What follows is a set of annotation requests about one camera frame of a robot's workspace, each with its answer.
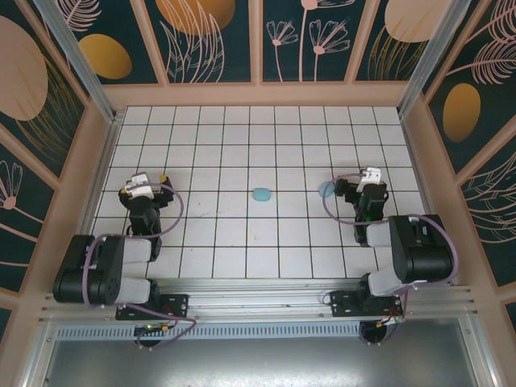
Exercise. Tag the big pink circle wall panel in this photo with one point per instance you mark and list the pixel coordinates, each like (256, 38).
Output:
(24, 72)

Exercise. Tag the silver white right wrist camera box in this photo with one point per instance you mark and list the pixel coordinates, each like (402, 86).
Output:
(370, 177)

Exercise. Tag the wide orange oval wall panel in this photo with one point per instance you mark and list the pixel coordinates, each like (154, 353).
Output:
(461, 113)

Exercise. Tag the silver white wrist camera box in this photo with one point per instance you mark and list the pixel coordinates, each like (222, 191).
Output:
(139, 187)
(370, 177)

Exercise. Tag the silver white left wrist camera box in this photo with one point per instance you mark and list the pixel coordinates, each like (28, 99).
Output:
(139, 187)

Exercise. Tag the long aluminium base rail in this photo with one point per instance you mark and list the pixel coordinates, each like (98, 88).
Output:
(262, 300)

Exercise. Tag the narrow orange oval wall panel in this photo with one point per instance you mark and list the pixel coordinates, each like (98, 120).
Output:
(133, 24)

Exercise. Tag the light blue oval lid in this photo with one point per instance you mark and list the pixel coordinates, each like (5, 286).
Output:
(320, 187)

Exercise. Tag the single pink flower wall panel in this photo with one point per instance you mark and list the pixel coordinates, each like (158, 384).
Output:
(24, 225)

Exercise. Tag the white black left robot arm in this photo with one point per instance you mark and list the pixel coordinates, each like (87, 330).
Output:
(137, 250)

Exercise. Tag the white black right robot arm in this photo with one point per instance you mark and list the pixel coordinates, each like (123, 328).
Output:
(381, 235)

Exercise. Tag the aluminium corner post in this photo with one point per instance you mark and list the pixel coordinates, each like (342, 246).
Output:
(434, 60)
(80, 60)

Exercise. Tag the grey metal sheet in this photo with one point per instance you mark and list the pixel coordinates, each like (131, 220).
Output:
(262, 363)

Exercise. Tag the aluminium side rail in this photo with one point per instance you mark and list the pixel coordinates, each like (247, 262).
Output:
(94, 201)
(428, 201)

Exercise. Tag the orange circle leaf wall panel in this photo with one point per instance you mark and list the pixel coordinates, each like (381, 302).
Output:
(242, 40)

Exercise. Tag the pink circle gold-line wall panel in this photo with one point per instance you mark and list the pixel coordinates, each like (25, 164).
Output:
(371, 24)

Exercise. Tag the light blue earbud charging case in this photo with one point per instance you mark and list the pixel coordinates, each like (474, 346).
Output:
(261, 194)

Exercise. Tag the pink leaf outline wall panel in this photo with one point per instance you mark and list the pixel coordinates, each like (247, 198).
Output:
(492, 217)

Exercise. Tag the aluminium frame post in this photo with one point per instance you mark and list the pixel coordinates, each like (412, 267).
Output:
(38, 363)
(479, 354)

